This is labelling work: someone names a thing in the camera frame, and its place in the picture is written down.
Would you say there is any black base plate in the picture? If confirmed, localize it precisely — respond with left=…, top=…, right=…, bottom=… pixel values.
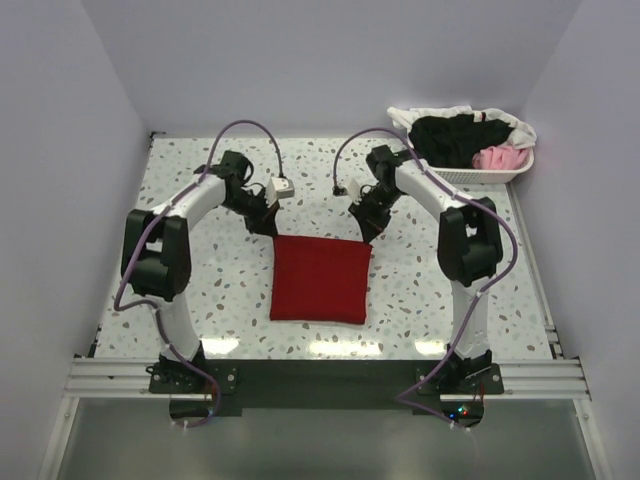
left=146, top=359, right=505, bottom=426

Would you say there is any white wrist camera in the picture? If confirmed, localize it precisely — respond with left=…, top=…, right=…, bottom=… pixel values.
left=332, top=179, right=361, bottom=204
left=265, top=177, right=295, bottom=204

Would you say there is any black garment in basket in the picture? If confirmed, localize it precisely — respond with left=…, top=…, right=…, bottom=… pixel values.
left=408, top=114, right=514, bottom=169

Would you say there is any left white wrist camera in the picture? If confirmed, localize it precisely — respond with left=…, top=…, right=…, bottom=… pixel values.
left=265, top=177, right=295, bottom=204

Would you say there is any white laundry basket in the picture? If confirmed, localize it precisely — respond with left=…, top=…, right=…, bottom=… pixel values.
left=432, top=146, right=535, bottom=184

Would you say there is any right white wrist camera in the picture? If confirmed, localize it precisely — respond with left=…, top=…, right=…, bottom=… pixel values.
left=332, top=179, right=361, bottom=204

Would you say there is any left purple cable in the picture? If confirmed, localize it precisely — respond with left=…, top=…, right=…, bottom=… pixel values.
left=113, top=119, right=286, bottom=374

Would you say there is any pink garment in basket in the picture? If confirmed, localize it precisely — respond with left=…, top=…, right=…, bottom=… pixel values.
left=472, top=146, right=530, bottom=171

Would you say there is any aluminium frame rail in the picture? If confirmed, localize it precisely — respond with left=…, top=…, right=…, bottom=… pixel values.
left=63, top=358, right=591, bottom=400

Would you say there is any red t shirt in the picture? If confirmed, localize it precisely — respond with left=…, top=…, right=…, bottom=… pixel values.
left=269, top=235, right=372, bottom=326

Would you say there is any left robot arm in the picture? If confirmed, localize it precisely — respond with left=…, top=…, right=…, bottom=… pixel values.
left=114, top=150, right=291, bottom=392

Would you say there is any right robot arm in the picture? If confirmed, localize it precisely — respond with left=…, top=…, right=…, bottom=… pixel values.
left=347, top=145, right=503, bottom=393

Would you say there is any purple cable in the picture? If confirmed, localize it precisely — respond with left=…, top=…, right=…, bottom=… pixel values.
left=330, top=127, right=517, bottom=419
left=113, top=119, right=286, bottom=374

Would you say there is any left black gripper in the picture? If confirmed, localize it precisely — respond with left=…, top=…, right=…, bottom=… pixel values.
left=221, top=187, right=280, bottom=238

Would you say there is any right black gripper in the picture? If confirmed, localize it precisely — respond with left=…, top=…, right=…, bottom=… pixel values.
left=349, top=185, right=404, bottom=244

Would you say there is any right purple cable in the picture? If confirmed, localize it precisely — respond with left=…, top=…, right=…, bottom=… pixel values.
left=330, top=127, right=517, bottom=419

